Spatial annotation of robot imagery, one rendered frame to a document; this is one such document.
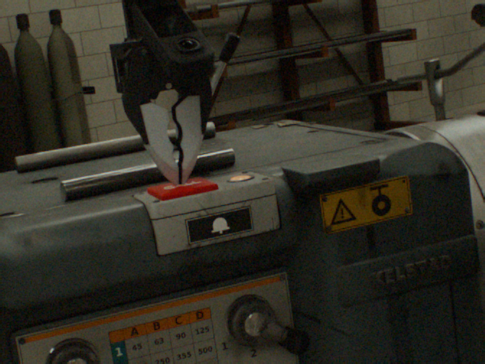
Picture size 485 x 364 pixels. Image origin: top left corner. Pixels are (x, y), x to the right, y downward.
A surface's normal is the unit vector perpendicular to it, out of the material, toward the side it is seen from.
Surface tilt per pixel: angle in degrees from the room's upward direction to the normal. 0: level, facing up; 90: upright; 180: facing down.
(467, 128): 19
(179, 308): 90
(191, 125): 90
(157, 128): 90
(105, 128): 90
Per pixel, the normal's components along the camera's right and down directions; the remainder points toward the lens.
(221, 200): 0.34, 0.11
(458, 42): 0.57, 0.07
